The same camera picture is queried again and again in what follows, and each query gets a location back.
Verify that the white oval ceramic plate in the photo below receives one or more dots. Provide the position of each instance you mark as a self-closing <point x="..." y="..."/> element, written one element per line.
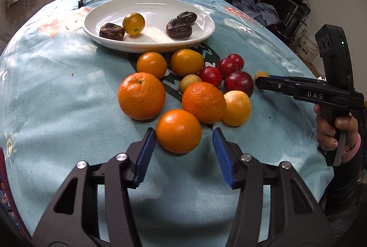
<point x="157" y="14"/>

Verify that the yellow-green tomato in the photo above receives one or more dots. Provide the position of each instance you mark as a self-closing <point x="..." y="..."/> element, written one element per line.
<point x="133" y="24"/>

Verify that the person's right hand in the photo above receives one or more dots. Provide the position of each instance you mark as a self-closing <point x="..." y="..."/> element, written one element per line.
<point x="326" y="133"/>

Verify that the small olive-yellow fruit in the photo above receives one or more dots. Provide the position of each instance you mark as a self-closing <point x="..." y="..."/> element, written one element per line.
<point x="187" y="81"/>

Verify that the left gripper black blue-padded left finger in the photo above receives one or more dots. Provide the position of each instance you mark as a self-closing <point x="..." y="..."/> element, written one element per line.
<point x="71" y="218"/>

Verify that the light blue patterned tablecloth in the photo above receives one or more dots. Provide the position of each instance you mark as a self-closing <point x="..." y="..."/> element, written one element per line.
<point x="59" y="105"/>

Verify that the small yellow fruit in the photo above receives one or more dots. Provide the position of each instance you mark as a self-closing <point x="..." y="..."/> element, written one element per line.
<point x="261" y="74"/>

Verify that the white plastic bucket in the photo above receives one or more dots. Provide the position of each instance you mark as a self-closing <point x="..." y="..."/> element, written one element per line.
<point x="306" y="48"/>

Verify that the pale yellow round fruit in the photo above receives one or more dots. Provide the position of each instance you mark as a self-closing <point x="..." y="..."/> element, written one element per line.
<point x="238" y="108"/>

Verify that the black shelf with electronics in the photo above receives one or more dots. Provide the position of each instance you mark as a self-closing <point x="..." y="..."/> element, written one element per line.
<point x="293" y="15"/>

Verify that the smooth orange tangerine front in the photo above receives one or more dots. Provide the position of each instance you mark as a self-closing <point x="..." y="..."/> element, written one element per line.
<point x="178" y="131"/>

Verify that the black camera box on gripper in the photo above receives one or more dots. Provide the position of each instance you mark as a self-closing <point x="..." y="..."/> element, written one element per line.
<point x="333" y="49"/>

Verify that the dark red plum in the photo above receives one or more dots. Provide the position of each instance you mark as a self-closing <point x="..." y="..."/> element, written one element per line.
<point x="240" y="81"/>

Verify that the red smartphone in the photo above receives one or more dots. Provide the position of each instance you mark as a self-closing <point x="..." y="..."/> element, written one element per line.
<point x="8" y="203"/>

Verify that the red cherry tomato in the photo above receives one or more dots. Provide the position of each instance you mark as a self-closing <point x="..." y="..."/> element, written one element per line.
<point x="210" y="75"/>
<point x="238" y="60"/>
<point x="226" y="66"/>

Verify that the large bumpy orange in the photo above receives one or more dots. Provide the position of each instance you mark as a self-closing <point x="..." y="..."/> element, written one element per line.
<point x="141" y="96"/>

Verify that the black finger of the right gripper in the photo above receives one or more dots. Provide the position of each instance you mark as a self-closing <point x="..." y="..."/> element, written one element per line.
<point x="285" y="88"/>

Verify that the dark wrinkled passion fruit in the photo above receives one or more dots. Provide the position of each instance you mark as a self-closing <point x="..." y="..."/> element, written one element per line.
<point x="178" y="29"/>

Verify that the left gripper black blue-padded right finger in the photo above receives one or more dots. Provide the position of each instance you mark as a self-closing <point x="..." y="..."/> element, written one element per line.
<point x="295" y="219"/>

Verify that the blue clothes pile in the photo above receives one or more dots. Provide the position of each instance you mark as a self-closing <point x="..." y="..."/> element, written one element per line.
<point x="263" y="13"/>

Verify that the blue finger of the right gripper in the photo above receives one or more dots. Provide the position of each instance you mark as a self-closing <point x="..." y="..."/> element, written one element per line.
<point x="286" y="78"/>

